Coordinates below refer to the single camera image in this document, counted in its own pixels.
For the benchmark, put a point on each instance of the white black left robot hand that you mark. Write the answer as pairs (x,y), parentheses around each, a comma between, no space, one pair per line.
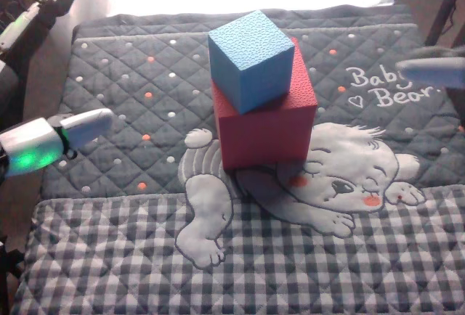
(32,144)

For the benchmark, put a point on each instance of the large red cube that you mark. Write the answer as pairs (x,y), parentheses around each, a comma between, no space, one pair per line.
(269,137)

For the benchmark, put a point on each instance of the small blue cube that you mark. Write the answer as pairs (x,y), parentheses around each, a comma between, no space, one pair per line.
(250,46)

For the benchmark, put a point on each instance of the black stand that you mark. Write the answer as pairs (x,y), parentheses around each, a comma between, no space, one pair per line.
(9,264)

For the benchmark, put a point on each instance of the grey bear print quilt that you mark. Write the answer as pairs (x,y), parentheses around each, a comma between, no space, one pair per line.
(145,249)

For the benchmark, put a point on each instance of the dark pole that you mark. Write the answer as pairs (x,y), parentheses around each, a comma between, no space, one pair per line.
(445,6)

